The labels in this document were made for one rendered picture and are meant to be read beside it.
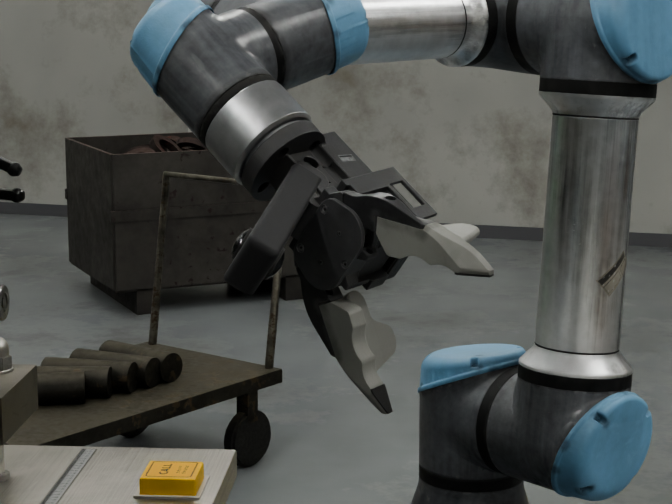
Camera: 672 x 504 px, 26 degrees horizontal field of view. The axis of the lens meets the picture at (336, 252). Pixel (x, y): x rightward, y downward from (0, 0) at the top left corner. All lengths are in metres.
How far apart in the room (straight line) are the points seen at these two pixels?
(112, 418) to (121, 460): 2.27
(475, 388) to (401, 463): 3.22
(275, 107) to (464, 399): 0.56
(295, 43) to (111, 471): 0.90
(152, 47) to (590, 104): 0.48
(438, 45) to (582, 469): 0.44
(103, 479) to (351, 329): 0.89
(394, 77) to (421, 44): 7.57
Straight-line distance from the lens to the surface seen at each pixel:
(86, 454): 2.00
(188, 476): 1.83
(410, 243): 1.01
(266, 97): 1.09
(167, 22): 1.14
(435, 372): 1.57
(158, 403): 4.37
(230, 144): 1.09
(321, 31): 1.18
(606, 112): 1.44
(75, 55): 9.79
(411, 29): 1.42
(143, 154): 6.79
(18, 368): 1.94
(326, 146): 1.11
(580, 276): 1.46
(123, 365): 4.47
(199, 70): 1.11
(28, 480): 1.92
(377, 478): 4.63
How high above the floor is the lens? 1.52
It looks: 10 degrees down
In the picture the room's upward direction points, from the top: straight up
